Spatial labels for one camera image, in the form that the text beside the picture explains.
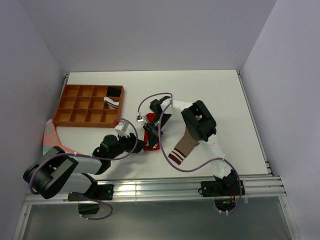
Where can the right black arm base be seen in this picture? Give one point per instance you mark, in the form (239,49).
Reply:
(212,188)

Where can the red christmas sock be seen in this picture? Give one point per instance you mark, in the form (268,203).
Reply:
(151,143)

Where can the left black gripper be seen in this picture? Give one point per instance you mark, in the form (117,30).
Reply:
(131,141)

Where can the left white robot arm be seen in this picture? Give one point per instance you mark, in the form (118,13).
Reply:
(57,172)

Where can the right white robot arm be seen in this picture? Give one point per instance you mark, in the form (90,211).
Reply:
(200,126)

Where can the orange compartment tray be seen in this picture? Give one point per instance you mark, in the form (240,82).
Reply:
(83,105)

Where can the white black rolled sock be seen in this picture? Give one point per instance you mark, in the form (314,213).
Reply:
(111,103)

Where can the pink patterned sock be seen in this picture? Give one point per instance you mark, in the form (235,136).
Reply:
(51,139)

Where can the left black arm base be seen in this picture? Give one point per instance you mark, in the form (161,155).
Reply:
(97,192)

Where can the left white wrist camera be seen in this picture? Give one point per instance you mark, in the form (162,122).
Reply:
(121,128)

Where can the brown striped sock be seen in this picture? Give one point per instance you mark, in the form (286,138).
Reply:
(183,148)

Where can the aluminium frame rail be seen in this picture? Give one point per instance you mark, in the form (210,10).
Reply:
(182,189)

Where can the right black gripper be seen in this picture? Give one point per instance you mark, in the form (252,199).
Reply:
(153,133)

